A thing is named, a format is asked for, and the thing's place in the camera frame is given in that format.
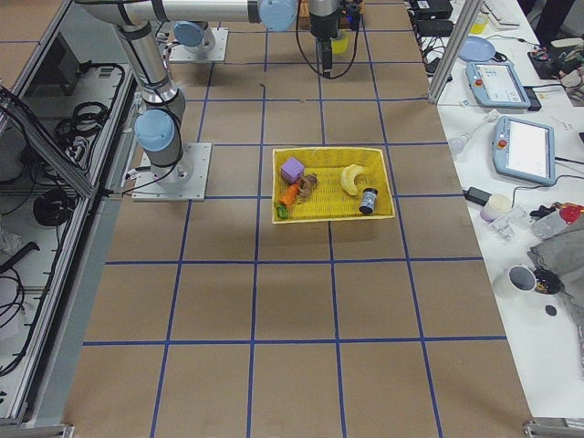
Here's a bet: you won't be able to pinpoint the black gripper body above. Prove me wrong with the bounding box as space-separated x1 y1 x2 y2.
308 0 340 39

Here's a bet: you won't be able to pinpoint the yellow tape roll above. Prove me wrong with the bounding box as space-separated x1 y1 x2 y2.
331 31 349 55

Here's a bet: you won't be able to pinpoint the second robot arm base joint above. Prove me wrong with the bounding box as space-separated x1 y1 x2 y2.
173 20 215 54

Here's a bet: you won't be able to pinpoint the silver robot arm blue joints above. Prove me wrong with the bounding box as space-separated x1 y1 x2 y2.
78 1 297 182

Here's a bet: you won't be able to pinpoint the toy banana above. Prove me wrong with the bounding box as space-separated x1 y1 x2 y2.
340 164 364 196

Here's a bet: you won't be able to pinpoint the purple cube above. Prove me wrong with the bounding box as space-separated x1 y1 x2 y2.
280 157 305 184

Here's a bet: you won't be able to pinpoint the brown toy shell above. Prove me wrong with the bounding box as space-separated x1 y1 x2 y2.
297 173 318 201

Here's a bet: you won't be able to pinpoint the yellow plastic basket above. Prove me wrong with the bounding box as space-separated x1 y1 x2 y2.
271 146 395 224

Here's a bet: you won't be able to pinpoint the light blue plate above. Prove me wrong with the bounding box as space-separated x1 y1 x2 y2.
458 36 496 62

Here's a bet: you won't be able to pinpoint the toy carrot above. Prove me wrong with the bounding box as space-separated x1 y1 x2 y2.
278 182 300 207

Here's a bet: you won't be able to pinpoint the black can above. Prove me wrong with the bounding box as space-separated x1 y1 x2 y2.
359 187 379 215

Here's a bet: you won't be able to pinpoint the upper blue teach pendant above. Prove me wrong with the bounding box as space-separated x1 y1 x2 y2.
465 62 530 110

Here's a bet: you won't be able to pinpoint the blue teach pendant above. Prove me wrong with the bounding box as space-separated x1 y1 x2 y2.
492 116 556 186
465 62 530 110

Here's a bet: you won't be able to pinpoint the green toy piece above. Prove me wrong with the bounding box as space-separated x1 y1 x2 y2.
276 204 289 220

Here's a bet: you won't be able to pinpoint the black power adapter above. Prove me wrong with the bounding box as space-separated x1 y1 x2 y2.
463 187 492 207

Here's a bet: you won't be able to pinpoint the lower blue teach pendant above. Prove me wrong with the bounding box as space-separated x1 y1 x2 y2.
492 116 556 186

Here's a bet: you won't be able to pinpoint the white purple cup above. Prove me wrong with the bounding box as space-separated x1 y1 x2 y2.
480 193 511 223

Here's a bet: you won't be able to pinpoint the white mug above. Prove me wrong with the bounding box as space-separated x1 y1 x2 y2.
493 265 537 299

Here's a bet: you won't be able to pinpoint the grey cloth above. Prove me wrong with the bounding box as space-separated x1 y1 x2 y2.
527 228 584 328

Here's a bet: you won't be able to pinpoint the aluminium frame post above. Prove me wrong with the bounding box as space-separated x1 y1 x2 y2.
427 0 484 104

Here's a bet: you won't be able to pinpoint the black cable bundle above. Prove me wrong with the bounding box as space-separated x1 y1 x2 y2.
32 186 69 229

